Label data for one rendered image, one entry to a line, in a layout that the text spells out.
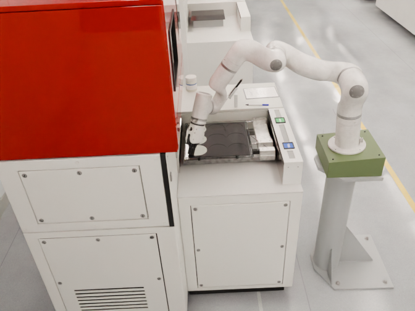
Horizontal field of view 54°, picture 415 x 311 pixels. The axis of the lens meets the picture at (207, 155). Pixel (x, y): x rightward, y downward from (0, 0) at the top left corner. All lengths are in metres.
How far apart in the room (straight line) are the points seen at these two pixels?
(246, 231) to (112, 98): 1.07
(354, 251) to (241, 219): 0.95
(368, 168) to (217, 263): 0.97
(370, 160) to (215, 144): 0.80
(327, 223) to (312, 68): 0.97
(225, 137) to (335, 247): 0.96
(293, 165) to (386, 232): 1.30
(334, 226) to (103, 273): 1.32
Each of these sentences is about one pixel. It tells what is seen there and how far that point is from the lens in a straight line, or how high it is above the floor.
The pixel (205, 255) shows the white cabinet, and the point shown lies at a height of 0.39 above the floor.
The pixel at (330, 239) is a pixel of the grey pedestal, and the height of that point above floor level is 0.29.
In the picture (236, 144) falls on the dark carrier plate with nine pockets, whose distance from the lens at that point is 2.27.
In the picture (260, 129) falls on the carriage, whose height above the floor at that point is 0.88.
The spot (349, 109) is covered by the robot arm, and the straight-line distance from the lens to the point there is 2.11.
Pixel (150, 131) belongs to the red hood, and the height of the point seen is 1.33.
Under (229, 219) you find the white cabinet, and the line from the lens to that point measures 2.16.
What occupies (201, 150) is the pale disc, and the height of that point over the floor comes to 0.90.
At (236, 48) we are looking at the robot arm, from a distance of 1.96.
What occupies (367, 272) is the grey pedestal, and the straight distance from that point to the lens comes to 2.88.
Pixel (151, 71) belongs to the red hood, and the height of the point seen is 1.57.
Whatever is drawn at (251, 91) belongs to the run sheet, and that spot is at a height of 0.97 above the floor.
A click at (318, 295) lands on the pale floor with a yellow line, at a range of 2.71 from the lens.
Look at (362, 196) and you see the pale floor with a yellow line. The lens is 3.44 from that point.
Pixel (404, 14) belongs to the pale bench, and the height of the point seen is 0.25.
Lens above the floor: 2.15
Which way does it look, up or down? 35 degrees down
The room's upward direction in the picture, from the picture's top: 3 degrees counter-clockwise
